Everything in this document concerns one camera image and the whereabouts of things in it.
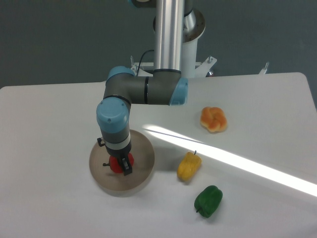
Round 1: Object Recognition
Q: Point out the beige round plate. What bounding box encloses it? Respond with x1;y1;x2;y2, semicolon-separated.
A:
89;130;155;197

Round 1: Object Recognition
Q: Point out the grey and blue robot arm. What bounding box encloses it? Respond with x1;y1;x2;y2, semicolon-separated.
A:
96;0;193;176

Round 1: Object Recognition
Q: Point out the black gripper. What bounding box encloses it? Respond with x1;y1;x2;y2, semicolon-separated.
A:
97;137;133;176

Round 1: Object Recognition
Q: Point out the green toy pepper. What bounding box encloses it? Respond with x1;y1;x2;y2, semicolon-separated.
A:
194;185;223;218

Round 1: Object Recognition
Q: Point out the orange knotted bread roll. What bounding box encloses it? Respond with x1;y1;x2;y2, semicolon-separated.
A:
200;107;228;133

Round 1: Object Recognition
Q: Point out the black cable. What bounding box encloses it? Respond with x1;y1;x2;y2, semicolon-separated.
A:
135;49;156;75

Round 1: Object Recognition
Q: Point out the yellow toy pepper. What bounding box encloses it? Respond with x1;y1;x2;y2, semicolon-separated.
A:
177;151;202;181

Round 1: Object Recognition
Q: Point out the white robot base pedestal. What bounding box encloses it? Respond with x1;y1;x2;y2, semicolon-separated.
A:
130;8;217;78

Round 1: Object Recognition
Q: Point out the red toy pepper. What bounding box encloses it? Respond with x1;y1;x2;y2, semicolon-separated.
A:
103;153;134;174

